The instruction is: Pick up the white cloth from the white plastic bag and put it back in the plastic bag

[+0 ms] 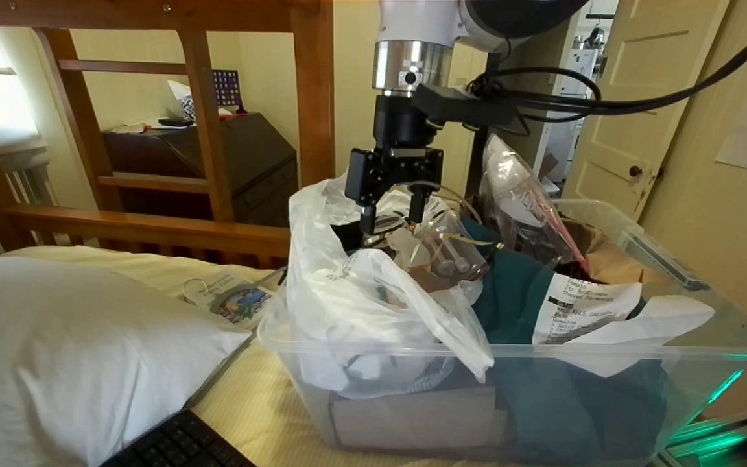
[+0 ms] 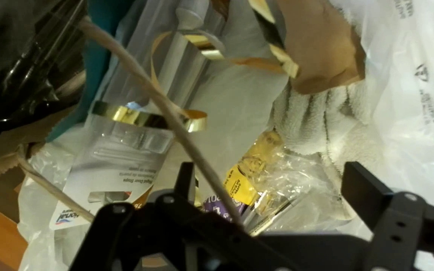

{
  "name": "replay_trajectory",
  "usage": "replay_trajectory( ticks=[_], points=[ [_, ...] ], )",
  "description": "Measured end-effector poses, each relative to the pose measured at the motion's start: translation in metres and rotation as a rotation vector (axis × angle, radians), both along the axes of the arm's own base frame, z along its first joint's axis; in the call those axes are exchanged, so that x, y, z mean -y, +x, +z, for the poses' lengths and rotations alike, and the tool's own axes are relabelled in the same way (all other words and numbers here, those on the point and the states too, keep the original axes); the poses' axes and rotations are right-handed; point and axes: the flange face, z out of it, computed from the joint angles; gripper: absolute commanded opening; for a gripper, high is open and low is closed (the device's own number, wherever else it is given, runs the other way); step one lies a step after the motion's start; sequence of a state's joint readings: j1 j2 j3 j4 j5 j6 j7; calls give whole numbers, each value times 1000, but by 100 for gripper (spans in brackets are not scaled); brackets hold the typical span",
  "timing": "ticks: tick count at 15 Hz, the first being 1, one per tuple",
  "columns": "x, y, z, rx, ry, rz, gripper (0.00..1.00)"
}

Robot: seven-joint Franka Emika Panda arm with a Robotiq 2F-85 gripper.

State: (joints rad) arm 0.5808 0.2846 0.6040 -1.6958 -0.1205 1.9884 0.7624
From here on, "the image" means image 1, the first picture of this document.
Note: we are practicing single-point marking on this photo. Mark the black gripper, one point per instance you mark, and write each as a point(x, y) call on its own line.
point(396, 168)

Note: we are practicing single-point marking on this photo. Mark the white plastic bag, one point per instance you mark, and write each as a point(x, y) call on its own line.
point(337, 285)

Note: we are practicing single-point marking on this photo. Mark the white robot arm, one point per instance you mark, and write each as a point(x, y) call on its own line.
point(415, 28)

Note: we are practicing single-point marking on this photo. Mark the clear zip bag red strip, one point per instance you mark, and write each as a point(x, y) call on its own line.
point(512, 185)

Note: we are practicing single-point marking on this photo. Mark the teal cloth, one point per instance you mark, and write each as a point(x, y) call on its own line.
point(512, 294)

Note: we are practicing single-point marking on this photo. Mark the clear packaging with gold ribbon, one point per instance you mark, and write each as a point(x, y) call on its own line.
point(442, 247)

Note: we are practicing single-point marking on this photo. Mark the dark wooden dresser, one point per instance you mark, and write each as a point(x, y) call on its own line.
point(252, 163)

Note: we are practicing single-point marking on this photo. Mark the colourful printed booklet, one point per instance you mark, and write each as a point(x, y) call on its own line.
point(235, 301)

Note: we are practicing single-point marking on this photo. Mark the dark patterned calendar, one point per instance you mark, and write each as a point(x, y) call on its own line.
point(227, 88)

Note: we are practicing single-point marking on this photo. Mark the grey box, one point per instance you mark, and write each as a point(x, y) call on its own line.
point(415, 417)

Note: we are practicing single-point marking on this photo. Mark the printed white paper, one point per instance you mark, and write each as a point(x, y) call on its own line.
point(581, 312)

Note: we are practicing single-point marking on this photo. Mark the cream bed sheet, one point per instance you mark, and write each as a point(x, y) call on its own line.
point(244, 406)

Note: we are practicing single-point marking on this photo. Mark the cream panelled door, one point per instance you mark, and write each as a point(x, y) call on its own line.
point(650, 105)

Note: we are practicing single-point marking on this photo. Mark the black keyboard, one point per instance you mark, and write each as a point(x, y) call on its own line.
point(182, 444)

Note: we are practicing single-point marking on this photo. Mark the clear plastic storage bin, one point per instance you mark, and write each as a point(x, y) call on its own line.
point(720, 347)

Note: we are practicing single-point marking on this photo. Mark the white pillow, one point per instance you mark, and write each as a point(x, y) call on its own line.
point(70, 364)

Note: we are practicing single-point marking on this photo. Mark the white radiator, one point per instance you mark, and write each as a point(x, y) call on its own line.
point(24, 176)

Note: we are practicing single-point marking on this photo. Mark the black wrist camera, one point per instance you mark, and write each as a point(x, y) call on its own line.
point(454, 107)

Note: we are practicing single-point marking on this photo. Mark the wooden bed frame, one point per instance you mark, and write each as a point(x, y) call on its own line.
point(313, 105)

